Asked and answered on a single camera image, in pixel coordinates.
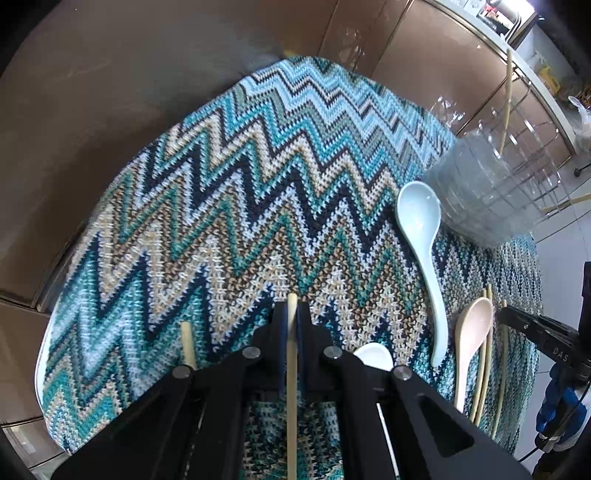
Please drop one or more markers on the yellow bottle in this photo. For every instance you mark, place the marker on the yellow bottle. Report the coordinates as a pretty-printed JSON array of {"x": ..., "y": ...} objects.
[{"x": 551, "y": 77}]

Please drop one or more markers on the clear plastic bag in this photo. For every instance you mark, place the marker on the clear plastic bag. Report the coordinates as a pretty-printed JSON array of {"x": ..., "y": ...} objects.
[{"x": 581, "y": 124}]

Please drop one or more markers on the person's right hand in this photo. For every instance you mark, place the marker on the person's right hand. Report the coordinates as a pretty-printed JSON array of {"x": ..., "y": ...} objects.
[{"x": 556, "y": 406}]

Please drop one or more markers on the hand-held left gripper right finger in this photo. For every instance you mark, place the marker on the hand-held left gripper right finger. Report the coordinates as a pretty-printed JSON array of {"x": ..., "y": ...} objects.
[{"x": 301, "y": 350}]

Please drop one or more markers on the small white ceramic spoon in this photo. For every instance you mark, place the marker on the small white ceramic spoon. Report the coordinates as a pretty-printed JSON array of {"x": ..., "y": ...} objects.
[{"x": 374, "y": 355}]

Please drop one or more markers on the zigzag knitted tablecloth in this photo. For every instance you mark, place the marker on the zigzag knitted tablecloth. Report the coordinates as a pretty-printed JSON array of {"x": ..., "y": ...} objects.
[{"x": 231, "y": 207}]

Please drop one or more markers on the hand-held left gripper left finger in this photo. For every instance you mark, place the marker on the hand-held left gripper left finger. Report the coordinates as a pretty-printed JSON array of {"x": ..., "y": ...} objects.
[{"x": 281, "y": 350}]

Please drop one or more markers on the clear plastic utensil holder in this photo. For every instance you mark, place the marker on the clear plastic utensil holder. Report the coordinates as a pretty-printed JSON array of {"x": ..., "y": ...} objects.
[{"x": 485, "y": 194}]

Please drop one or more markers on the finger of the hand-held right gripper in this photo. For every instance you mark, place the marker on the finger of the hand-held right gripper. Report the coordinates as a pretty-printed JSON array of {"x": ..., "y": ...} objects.
[{"x": 531, "y": 325}]

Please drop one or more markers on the white kitchen countertop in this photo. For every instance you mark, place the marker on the white kitchen countertop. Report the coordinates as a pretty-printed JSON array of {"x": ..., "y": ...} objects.
[{"x": 524, "y": 57}]

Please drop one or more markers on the beige ceramic spoon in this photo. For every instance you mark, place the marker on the beige ceramic spoon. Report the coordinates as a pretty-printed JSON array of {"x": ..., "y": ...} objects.
[{"x": 471, "y": 323}]

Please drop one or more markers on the light blue ceramic spoon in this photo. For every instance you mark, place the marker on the light blue ceramic spoon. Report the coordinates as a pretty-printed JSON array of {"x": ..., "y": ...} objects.
[{"x": 415, "y": 207}]

